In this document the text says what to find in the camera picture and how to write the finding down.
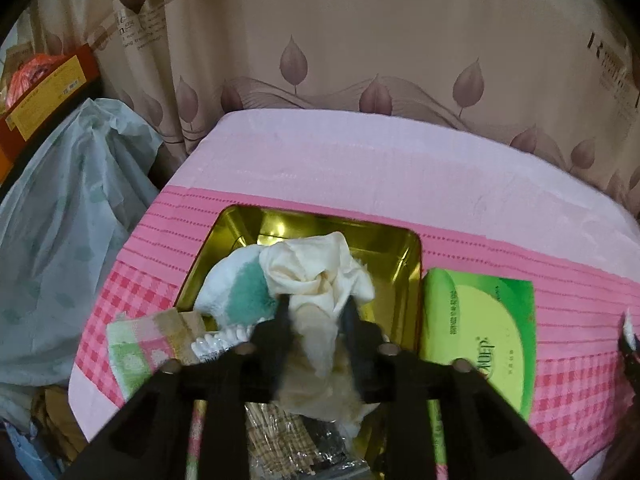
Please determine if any blue checked cloth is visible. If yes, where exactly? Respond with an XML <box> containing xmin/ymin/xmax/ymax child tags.
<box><xmin>0</xmin><ymin>420</ymin><xmax>66</xmax><ymax>480</ymax></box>

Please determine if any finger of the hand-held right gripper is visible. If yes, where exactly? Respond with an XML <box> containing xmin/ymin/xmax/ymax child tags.
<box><xmin>619</xmin><ymin>335</ymin><xmax>640</xmax><ymax>391</ymax></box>

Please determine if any pink checked tablecloth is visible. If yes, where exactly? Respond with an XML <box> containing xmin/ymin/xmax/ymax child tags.
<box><xmin>67</xmin><ymin>109</ymin><xmax>640</xmax><ymax>480</ymax></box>

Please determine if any small white object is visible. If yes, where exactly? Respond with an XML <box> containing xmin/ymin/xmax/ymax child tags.
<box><xmin>621</xmin><ymin>310</ymin><xmax>637</xmax><ymax>351</ymax></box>

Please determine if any green and pink fluffy towel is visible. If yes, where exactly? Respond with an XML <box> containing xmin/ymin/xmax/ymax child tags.
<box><xmin>106</xmin><ymin>307</ymin><xmax>211</xmax><ymax>406</ymax></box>

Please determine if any brown paper bag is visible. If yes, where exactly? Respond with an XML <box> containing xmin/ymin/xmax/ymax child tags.
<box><xmin>30</xmin><ymin>385</ymin><xmax>91</xmax><ymax>466</ymax></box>

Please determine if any white cloth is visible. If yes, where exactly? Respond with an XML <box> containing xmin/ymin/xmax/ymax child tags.
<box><xmin>259</xmin><ymin>232</ymin><xmax>383</xmax><ymax>423</ymax></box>

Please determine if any white sock with red trim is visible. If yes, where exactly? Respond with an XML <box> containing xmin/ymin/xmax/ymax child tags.
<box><xmin>192</xmin><ymin>247</ymin><xmax>278</xmax><ymax>363</ymax></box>

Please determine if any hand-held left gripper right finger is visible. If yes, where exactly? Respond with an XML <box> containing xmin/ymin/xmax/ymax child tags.
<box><xmin>340</xmin><ymin>297</ymin><xmax>576</xmax><ymax>480</ymax></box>

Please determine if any clear packet of cotton swabs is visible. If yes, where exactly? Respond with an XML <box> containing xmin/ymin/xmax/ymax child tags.
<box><xmin>245</xmin><ymin>402</ymin><xmax>321</xmax><ymax>480</ymax></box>

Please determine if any gold tin box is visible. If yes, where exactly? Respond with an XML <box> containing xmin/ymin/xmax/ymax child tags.
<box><xmin>172</xmin><ymin>205</ymin><xmax>423</xmax><ymax>480</ymax></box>

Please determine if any teal fluffy puff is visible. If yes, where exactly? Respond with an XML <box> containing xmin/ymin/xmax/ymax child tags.
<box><xmin>227</xmin><ymin>265</ymin><xmax>281</xmax><ymax>323</ymax></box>

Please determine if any beige leaf print curtain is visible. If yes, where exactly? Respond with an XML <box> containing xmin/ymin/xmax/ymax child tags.
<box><xmin>20</xmin><ymin>0</ymin><xmax>640</xmax><ymax>206</ymax></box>

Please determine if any orange and red cardboard box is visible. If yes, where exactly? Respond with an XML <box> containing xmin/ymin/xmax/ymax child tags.
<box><xmin>0</xmin><ymin>42</ymin><xmax>101</xmax><ymax>186</ymax></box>

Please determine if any green tissue box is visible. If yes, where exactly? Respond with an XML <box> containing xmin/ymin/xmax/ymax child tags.
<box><xmin>419</xmin><ymin>267</ymin><xmax>538</xmax><ymax>421</ymax></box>

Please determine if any grey plastic bag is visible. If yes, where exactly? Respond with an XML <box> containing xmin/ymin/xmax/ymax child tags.
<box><xmin>0</xmin><ymin>97</ymin><xmax>166</xmax><ymax>431</ymax></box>

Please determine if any brown paper packet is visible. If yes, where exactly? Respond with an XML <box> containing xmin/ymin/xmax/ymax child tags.
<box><xmin>2</xmin><ymin>45</ymin><xmax>33</xmax><ymax>86</ymax></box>

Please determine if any red plastic bag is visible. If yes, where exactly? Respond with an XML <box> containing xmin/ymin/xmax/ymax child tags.
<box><xmin>7</xmin><ymin>55</ymin><xmax>68</xmax><ymax>111</ymax></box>

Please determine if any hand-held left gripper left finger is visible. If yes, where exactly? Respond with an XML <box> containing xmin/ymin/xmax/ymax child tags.
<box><xmin>70</xmin><ymin>295</ymin><xmax>293</xmax><ymax>480</ymax></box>

